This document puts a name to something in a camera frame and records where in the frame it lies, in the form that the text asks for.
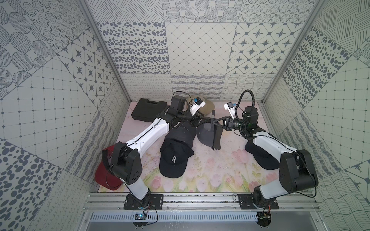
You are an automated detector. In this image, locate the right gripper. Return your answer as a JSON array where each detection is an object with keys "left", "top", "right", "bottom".
[{"left": 212, "top": 116, "right": 248, "bottom": 132}]

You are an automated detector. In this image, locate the dark grey baseball cap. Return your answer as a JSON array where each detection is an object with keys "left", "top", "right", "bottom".
[{"left": 196, "top": 110, "right": 223, "bottom": 150}]

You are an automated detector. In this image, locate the beige baseball cap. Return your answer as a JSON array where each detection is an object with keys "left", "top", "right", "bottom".
[{"left": 189, "top": 96, "right": 215, "bottom": 115}]

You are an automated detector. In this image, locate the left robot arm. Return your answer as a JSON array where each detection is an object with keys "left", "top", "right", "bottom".
[{"left": 108, "top": 96, "right": 206, "bottom": 209}]

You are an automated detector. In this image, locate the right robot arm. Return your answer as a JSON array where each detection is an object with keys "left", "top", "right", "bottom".
[{"left": 211, "top": 106, "right": 319, "bottom": 208}]

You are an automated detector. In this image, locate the black cap behind front cap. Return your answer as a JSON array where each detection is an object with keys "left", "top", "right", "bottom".
[{"left": 165, "top": 122, "right": 196, "bottom": 148}]

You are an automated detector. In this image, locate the black cap with white logo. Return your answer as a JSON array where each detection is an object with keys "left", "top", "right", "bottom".
[{"left": 159, "top": 139, "right": 194, "bottom": 179}]

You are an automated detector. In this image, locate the black cap at right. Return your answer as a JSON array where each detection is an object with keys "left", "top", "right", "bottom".
[{"left": 245, "top": 141, "right": 280, "bottom": 170}]

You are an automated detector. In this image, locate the red baseball cap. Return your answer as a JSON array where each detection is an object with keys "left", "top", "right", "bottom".
[{"left": 94, "top": 145, "right": 123, "bottom": 191}]

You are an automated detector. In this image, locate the black plastic tool case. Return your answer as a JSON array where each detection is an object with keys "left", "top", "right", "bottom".
[{"left": 131, "top": 98, "right": 168, "bottom": 122}]

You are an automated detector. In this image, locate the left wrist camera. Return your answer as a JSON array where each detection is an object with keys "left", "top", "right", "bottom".
[{"left": 190, "top": 97, "right": 206, "bottom": 115}]

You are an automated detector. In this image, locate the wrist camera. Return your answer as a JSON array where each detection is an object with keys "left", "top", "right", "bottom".
[
  {"left": 224, "top": 102, "right": 236, "bottom": 119},
  {"left": 190, "top": 97, "right": 206, "bottom": 115}
]

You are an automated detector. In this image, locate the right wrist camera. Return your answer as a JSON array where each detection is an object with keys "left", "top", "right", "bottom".
[{"left": 224, "top": 102, "right": 236, "bottom": 119}]

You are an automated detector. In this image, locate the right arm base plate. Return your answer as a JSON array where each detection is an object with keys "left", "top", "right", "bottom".
[{"left": 235, "top": 193, "right": 279, "bottom": 210}]

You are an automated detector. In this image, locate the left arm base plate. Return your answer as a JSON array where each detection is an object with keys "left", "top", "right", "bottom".
[{"left": 123, "top": 193, "right": 164, "bottom": 210}]

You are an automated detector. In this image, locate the aluminium front rail frame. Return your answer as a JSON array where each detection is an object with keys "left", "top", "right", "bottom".
[{"left": 77, "top": 192, "right": 329, "bottom": 231}]

